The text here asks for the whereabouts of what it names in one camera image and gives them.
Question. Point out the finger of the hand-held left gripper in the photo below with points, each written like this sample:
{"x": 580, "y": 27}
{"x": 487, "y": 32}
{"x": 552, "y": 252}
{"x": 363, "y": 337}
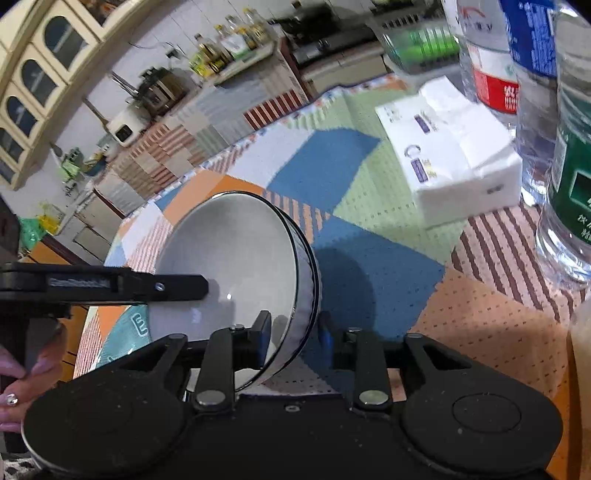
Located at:
{"x": 184, "y": 288}

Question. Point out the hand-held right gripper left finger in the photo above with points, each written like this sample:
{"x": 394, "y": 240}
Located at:
{"x": 261, "y": 339}

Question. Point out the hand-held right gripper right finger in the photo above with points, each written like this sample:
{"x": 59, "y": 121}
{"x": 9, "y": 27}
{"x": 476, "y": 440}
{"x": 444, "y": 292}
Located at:
{"x": 324, "y": 344}

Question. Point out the white bowl with dark rim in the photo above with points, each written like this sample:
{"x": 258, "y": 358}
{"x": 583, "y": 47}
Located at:
{"x": 231, "y": 249}

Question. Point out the blue fried egg plate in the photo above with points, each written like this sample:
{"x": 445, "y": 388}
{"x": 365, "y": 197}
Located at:
{"x": 124, "y": 332}

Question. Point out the person's left forearm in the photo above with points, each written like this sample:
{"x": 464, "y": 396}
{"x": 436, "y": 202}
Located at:
{"x": 11, "y": 468}

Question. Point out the person's left hand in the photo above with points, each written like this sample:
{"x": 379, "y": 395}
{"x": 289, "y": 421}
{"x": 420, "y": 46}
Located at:
{"x": 46, "y": 369}

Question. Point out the wooden folding table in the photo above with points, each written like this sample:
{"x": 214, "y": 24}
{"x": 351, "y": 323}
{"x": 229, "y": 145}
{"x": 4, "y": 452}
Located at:
{"x": 51, "y": 254}

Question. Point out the green plastic bag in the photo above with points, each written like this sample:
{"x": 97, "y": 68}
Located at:
{"x": 31, "y": 233}

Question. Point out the colourful checked tablecloth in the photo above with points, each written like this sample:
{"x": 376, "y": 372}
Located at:
{"x": 378, "y": 286}

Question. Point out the striped patchwork counter cloth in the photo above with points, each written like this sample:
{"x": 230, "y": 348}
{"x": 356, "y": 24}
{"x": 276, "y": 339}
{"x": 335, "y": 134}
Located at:
{"x": 184, "y": 138}

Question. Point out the white rice cooker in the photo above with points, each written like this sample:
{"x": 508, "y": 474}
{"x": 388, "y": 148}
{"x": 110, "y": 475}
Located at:
{"x": 127, "y": 127}

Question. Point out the black pressure cooker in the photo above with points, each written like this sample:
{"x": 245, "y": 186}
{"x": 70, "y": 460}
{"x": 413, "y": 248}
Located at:
{"x": 159, "y": 90}

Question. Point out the yellow food packet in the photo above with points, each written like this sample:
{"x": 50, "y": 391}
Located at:
{"x": 198, "y": 64}

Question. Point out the white tissue pack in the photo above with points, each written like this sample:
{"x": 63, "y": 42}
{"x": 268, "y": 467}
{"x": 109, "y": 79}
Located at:
{"x": 452, "y": 147}

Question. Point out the dark oil bottle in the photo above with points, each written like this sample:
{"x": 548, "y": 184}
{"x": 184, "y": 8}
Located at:
{"x": 206, "y": 53}

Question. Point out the cream cabinet with arched glass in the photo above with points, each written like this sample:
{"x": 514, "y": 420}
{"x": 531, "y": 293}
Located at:
{"x": 60, "y": 50}

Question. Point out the white base cabinet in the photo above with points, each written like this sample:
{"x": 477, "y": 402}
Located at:
{"x": 341, "y": 74}

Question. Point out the black gas stove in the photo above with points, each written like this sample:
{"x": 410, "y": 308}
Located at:
{"x": 332, "y": 44}

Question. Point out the green label water bottle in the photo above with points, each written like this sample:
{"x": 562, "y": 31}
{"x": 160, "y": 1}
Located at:
{"x": 570, "y": 184}

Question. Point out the clear container with green basket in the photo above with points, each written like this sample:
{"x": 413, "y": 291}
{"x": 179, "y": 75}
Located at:
{"x": 415, "y": 46}

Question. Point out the red label water bottle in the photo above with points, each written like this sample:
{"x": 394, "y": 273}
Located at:
{"x": 489, "y": 69}

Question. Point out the blue label water bottle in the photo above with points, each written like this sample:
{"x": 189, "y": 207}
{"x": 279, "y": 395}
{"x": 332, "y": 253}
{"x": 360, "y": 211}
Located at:
{"x": 535, "y": 92}

